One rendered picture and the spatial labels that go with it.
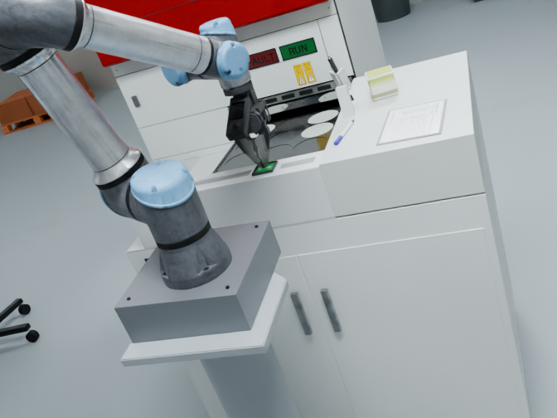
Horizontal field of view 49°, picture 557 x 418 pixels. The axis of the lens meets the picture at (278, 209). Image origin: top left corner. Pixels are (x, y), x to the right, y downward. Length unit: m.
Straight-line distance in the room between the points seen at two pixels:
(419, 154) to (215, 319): 0.57
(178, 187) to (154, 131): 1.11
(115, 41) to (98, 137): 0.22
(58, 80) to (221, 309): 0.53
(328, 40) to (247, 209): 0.68
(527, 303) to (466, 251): 0.93
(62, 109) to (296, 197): 0.58
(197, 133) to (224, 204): 0.70
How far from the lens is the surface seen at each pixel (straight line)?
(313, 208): 1.49
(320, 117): 1.95
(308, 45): 1.99
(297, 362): 1.81
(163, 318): 1.27
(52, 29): 1.09
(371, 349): 1.73
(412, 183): 1.43
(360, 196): 1.46
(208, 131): 2.20
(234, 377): 1.37
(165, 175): 1.20
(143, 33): 1.16
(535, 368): 2.17
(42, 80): 1.22
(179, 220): 1.19
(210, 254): 1.23
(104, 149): 1.27
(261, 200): 1.51
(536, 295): 2.45
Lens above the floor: 1.51
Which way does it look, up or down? 25 degrees down
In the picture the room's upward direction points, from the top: 20 degrees counter-clockwise
